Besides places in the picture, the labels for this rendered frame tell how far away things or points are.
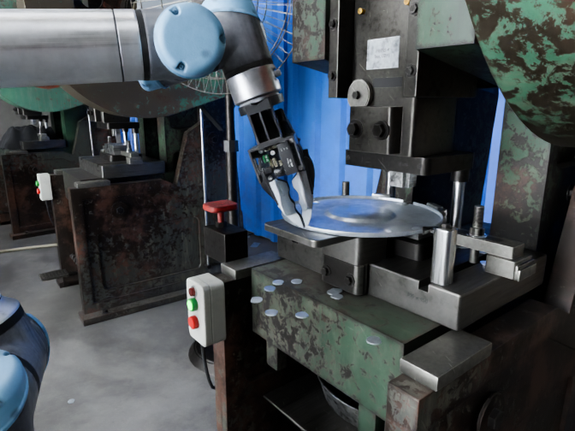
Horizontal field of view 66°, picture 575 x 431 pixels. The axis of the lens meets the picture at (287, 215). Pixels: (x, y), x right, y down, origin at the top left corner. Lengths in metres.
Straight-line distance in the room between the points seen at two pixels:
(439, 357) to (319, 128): 2.17
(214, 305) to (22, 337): 0.36
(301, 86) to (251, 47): 2.19
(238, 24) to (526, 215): 0.66
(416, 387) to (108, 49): 0.54
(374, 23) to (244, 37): 0.28
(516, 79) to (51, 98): 3.38
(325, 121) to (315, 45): 1.80
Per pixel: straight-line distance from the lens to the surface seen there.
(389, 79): 0.83
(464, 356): 0.69
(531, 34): 0.49
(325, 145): 2.70
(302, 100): 2.84
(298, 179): 0.71
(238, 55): 0.67
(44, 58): 0.52
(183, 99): 2.05
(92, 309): 2.32
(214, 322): 0.95
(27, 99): 3.63
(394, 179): 0.90
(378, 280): 0.81
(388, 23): 0.85
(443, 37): 0.72
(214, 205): 1.00
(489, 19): 0.49
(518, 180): 0.99
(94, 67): 0.53
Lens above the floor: 0.98
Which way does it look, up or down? 14 degrees down
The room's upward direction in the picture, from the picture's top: straight up
